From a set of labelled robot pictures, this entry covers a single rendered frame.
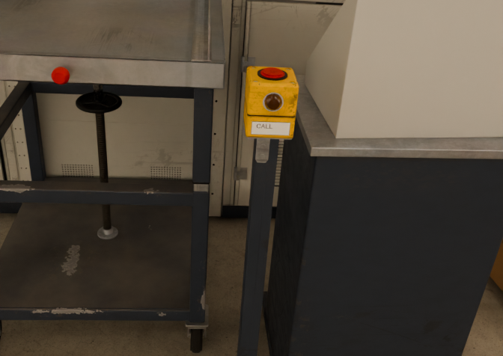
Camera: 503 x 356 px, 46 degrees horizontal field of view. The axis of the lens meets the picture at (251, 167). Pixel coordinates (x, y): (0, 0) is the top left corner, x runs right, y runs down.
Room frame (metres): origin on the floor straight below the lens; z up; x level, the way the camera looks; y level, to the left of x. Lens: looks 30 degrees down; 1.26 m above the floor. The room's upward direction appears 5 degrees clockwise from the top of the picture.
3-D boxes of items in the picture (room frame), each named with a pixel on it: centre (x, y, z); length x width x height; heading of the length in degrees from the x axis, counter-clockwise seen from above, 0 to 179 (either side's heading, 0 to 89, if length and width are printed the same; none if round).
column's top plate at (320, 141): (1.17, -0.31, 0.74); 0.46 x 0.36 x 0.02; 98
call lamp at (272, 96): (0.87, -0.03, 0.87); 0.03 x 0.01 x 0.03; 96
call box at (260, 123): (0.92, -0.02, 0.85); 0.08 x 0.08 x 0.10; 6
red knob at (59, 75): (1.05, 0.37, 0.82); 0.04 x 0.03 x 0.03; 6
